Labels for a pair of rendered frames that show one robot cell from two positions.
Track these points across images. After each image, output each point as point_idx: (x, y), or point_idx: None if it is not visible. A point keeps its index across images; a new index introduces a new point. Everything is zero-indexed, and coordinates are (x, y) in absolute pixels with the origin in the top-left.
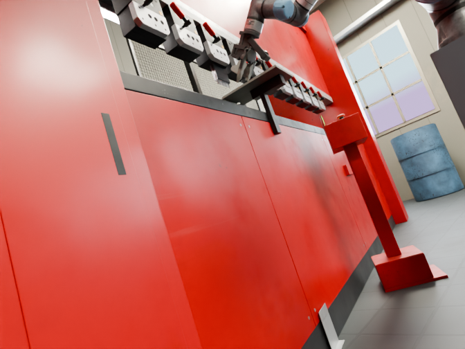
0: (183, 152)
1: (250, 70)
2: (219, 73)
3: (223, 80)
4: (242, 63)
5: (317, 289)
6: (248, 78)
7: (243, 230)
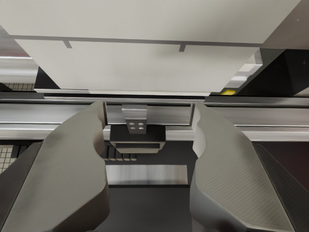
0: None
1: (71, 157)
2: (166, 223)
3: (148, 186)
4: (296, 183)
5: None
6: (93, 112)
7: None
